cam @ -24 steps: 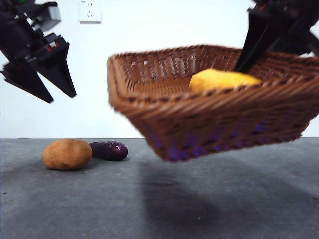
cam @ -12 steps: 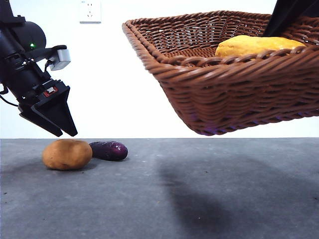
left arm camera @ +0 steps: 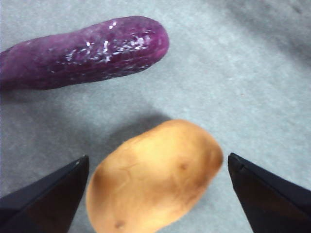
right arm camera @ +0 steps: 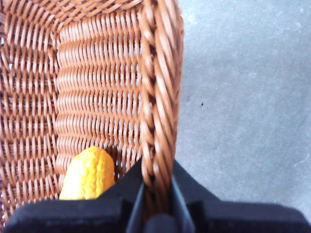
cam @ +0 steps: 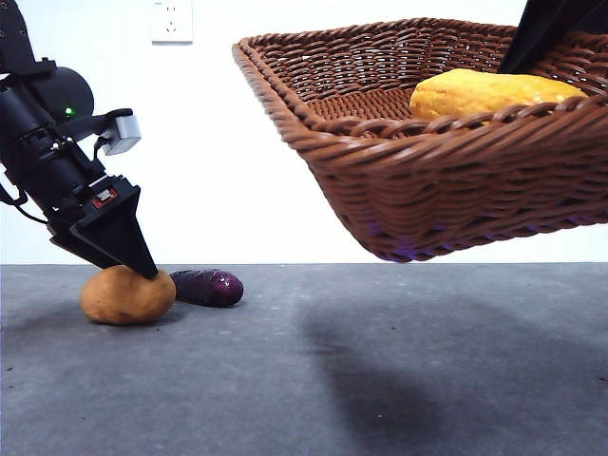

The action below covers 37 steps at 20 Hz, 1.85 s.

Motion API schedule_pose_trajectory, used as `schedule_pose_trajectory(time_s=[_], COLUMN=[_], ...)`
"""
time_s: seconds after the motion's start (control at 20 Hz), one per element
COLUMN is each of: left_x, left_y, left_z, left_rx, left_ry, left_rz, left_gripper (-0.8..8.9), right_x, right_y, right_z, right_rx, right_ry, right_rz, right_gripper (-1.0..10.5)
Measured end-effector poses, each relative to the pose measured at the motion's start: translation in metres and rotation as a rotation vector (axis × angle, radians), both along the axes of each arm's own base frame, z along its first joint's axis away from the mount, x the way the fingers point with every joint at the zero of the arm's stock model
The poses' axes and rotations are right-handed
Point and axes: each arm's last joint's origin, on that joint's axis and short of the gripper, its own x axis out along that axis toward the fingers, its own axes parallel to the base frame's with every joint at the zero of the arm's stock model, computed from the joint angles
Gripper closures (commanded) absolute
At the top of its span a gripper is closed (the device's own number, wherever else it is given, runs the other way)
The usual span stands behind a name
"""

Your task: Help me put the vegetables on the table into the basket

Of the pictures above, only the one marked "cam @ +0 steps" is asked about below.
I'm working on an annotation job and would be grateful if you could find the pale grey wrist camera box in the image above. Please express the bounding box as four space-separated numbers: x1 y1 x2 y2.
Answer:
102 116 143 157

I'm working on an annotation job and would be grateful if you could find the white wall socket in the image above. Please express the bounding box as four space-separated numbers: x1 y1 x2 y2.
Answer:
151 0 195 47

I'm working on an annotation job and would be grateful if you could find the brown potato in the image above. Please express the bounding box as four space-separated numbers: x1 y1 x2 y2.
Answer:
79 264 177 326

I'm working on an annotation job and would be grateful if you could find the yellow corn cob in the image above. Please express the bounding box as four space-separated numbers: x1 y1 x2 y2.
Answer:
408 68 590 123

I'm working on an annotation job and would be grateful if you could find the brown wicker basket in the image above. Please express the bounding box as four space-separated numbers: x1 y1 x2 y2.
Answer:
232 17 608 263

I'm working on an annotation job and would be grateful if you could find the purple eggplant with green stem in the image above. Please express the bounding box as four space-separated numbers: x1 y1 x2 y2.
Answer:
169 268 244 309

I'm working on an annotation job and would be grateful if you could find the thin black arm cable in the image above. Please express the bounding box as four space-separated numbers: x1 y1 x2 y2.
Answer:
0 178 49 225

